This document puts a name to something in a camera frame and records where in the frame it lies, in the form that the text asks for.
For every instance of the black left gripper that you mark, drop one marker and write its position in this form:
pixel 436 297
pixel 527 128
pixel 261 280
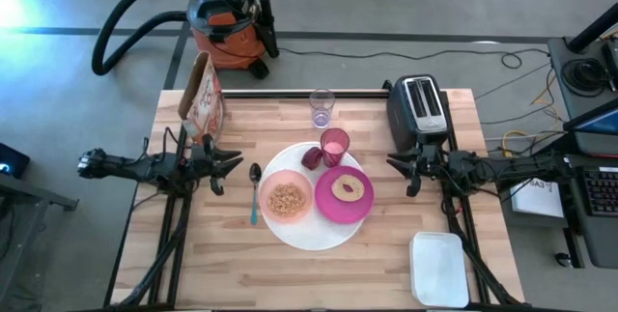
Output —
pixel 200 164

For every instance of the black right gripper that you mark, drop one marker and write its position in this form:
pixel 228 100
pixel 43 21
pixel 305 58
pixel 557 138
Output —
pixel 432 167

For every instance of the pale pink bowl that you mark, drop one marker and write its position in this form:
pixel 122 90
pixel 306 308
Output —
pixel 263 196

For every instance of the round toast with jam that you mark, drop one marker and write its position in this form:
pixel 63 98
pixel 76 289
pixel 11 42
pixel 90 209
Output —
pixel 355 191

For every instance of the pumpkin cereal box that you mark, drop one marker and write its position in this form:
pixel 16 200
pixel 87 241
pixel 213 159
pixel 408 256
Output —
pixel 207 104

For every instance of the red faceted tumbler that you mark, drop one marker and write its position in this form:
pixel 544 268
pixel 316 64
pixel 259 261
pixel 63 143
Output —
pixel 334 150

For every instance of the dark red apple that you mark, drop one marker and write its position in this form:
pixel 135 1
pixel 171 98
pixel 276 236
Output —
pixel 311 158

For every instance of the magenta plate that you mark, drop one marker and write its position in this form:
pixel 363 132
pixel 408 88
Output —
pixel 333 213

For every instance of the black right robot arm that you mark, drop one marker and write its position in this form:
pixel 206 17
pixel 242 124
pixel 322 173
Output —
pixel 497 169

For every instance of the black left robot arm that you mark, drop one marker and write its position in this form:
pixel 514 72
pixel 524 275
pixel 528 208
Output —
pixel 125 167

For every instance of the black toaster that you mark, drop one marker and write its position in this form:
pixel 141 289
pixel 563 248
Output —
pixel 403 119

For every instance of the cereal pile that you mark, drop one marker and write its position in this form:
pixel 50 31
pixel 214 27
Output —
pixel 287 201

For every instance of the clear drinking glass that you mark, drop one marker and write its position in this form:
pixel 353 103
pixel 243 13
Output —
pixel 322 114

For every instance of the white plastic bin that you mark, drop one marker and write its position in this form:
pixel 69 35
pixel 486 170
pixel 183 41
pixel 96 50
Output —
pixel 439 268

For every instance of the orange black shop vacuum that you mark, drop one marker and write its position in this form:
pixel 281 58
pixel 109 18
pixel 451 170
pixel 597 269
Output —
pixel 227 36

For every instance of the white paper sheet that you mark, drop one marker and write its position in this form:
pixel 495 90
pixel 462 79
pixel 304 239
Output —
pixel 536 203

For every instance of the grey laptop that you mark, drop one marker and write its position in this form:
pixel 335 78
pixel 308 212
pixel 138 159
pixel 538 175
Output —
pixel 598 143

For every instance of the black backlit keyboard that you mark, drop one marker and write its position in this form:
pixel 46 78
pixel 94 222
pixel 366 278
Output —
pixel 601 191

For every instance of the black device blue light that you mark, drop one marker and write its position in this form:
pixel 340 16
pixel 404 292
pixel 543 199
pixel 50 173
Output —
pixel 12 160

